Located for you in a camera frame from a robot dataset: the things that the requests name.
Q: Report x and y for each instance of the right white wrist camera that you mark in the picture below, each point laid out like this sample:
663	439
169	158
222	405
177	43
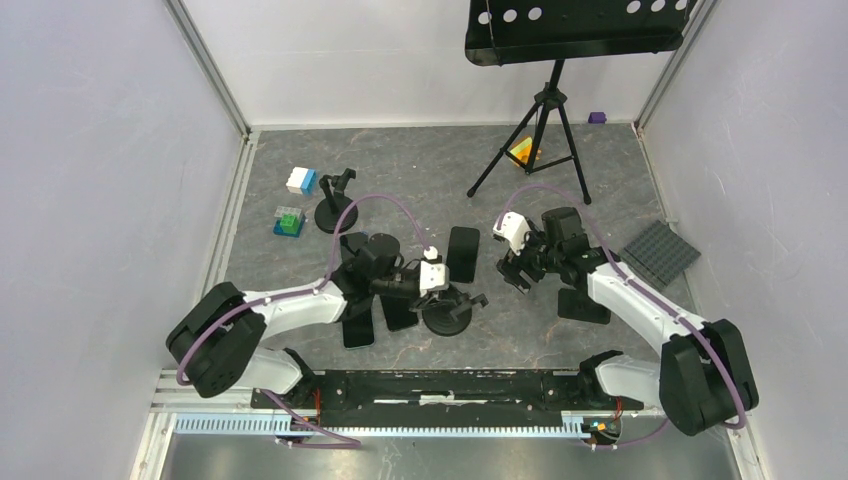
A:
512	228

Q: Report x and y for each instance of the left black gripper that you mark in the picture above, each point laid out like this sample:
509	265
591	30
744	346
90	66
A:
428	301

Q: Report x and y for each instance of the black round-base phone stand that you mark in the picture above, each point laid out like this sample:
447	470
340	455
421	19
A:
448	324

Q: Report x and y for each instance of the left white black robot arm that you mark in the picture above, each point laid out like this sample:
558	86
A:
219	343

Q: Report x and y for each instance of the purple block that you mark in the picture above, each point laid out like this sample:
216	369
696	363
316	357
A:
597	117

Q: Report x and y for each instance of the white and blue blocks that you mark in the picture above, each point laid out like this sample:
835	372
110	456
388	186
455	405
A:
302	181

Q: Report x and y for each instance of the blue-edged black smartphone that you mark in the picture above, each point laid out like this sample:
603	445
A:
350	244

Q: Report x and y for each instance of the black music stand tripod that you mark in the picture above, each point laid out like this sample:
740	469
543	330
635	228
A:
503	33

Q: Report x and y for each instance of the orange yellow block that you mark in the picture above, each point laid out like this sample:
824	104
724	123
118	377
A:
519	152

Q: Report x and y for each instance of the far black phone stand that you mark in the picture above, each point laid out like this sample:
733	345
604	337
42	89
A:
329	211

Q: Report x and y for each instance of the black square-base phone holder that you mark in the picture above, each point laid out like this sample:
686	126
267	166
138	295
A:
576	305

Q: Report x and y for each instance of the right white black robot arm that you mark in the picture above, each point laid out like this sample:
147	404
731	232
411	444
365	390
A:
702	376

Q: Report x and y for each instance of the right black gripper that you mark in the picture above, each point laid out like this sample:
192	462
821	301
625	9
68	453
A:
511	265

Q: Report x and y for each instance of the grey studded baseplate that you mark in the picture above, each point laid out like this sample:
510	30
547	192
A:
658	255

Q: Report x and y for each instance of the green white blue blocks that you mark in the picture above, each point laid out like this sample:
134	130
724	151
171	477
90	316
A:
289	221

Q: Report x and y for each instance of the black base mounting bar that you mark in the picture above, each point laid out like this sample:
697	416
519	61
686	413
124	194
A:
450	398

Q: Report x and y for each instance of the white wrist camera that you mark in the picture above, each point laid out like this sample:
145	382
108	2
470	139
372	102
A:
512	228
433	273

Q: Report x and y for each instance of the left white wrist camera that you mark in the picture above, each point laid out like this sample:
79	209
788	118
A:
433	273

